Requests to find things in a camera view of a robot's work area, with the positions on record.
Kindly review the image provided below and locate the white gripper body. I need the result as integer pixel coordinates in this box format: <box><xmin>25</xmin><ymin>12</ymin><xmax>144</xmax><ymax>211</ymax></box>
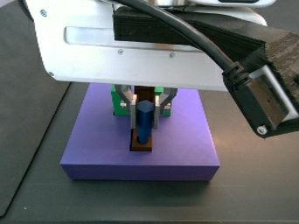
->
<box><xmin>24</xmin><ymin>0</ymin><xmax>225</xmax><ymax>91</ymax></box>

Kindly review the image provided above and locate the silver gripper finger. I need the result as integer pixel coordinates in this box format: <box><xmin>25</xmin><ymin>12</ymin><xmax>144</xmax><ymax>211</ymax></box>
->
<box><xmin>116</xmin><ymin>85</ymin><xmax>136</xmax><ymax>129</ymax></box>
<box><xmin>153</xmin><ymin>87</ymin><xmax>177</xmax><ymax>130</ymax></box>

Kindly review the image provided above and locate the blue hexagonal peg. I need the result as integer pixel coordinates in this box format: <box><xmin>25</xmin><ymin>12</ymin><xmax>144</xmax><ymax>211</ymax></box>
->
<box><xmin>136</xmin><ymin>100</ymin><xmax>154</xmax><ymax>144</ymax></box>

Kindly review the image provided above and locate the right green block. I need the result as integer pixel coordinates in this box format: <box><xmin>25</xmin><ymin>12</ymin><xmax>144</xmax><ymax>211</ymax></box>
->
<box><xmin>154</xmin><ymin>87</ymin><xmax>171</xmax><ymax>116</ymax></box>

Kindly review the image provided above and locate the green block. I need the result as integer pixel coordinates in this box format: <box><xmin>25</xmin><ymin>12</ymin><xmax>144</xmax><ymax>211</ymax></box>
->
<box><xmin>110</xmin><ymin>87</ymin><xmax>129</xmax><ymax>116</ymax></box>
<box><xmin>154</xmin><ymin>87</ymin><xmax>171</xmax><ymax>116</ymax></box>

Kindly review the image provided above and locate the brown slotted bar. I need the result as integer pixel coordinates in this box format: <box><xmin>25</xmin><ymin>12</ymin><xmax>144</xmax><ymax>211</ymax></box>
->
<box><xmin>129</xmin><ymin>86</ymin><xmax>154</xmax><ymax>151</ymax></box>

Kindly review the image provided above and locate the left green block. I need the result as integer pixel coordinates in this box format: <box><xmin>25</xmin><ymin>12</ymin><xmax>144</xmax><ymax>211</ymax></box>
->
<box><xmin>110</xmin><ymin>87</ymin><xmax>129</xmax><ymax>116</ymax></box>

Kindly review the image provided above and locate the purple base block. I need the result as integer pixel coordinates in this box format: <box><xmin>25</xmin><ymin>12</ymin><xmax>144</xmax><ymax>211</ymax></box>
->
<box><xmin>60</xmin><ymin>84</ymin><xmax>220</xmax><ymax>180</ymax></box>

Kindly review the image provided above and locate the black cable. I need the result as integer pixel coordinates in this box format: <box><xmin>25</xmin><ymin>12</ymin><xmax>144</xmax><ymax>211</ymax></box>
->
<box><xmin>109</xmin><ymin>0</ymin><xmax>252</xmax><ymax>87</ymax></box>

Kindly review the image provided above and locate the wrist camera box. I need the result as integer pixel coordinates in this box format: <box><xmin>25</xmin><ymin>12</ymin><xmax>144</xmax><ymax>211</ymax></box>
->
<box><xmin>223</xmin><ymin>66</ymin><xmax>299</xmax><ymax>138</ymax></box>

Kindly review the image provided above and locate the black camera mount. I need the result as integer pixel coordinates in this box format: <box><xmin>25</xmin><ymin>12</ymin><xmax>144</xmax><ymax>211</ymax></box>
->
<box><xmin>112</xmin><ymin>5</ymin><xmax>299</xmax><ymax>139</ymax></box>

